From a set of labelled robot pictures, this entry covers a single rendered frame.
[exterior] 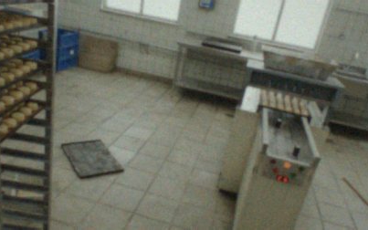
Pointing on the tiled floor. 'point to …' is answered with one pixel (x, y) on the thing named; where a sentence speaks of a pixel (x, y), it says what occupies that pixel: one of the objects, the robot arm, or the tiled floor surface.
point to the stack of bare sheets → (91, 159)
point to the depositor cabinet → (234, 156)
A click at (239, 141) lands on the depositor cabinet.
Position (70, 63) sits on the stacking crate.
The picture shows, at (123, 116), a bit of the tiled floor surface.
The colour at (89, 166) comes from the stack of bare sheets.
